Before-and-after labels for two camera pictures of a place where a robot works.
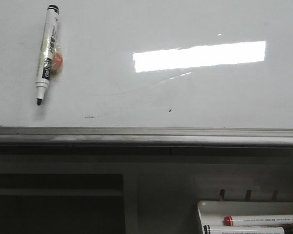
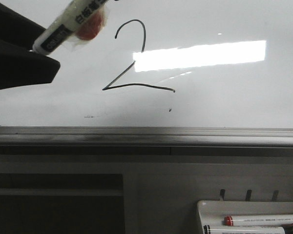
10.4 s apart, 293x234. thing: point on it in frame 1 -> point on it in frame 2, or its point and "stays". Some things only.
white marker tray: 212,213 stays
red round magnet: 57,61 -> 89,29
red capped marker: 274,220 stays
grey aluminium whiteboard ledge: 146,136 stays
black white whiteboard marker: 46,51 -> 66,25
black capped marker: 209,229 stays
